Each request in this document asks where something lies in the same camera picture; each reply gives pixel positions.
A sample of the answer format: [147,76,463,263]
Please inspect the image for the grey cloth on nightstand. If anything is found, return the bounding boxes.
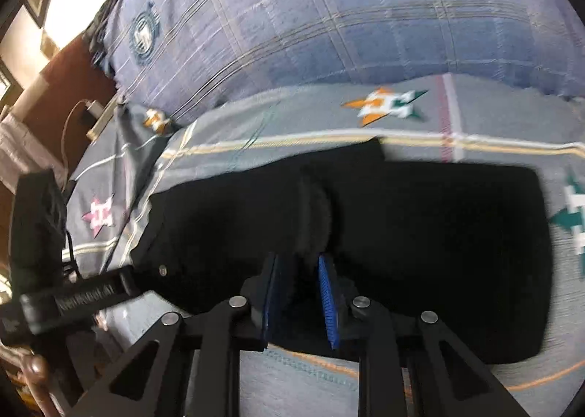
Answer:
[0,113,67,193]

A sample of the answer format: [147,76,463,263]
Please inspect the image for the blue plaid pillow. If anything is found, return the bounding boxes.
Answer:
[86,0,584,124]

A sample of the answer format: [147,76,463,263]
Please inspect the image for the white power bank charger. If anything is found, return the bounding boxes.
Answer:
[83,99,105,121]

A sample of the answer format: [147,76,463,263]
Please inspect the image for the black pants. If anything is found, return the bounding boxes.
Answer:
[131,140,553,364]

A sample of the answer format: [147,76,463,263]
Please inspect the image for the grey star patterned quilt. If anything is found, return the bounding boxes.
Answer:
[64,75,584,416]

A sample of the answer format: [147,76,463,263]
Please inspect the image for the white charging cable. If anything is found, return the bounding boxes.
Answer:
[58,98,95,181]

